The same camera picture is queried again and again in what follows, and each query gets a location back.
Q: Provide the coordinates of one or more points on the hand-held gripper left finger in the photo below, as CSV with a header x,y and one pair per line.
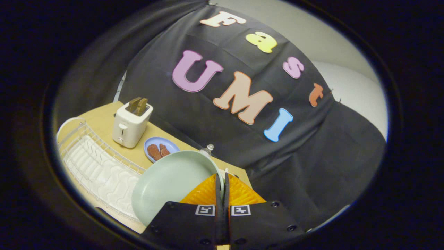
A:
x,y
187,222

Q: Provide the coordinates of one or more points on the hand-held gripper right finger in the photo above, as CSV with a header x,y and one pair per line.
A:
x,y
260,222

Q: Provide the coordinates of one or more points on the pale green plate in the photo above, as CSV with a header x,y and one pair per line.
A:
x,y
166,184

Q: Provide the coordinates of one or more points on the small blue plate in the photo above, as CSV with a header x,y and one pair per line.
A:
x,y
170,143

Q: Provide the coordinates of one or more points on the clear plastic bottle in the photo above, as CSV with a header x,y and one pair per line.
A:
x,y
207,151

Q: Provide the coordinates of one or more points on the brown food piece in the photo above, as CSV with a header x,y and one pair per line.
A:
x,y
153,152
164,150

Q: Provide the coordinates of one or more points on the white toaster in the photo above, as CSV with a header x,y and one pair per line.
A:
x,y
130,128

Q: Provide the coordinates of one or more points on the brown toast slice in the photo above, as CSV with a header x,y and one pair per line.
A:
x,y
133,104
143,107

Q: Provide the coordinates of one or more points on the metal backdrop stand pole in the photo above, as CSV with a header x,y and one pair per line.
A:
x,y
119,88

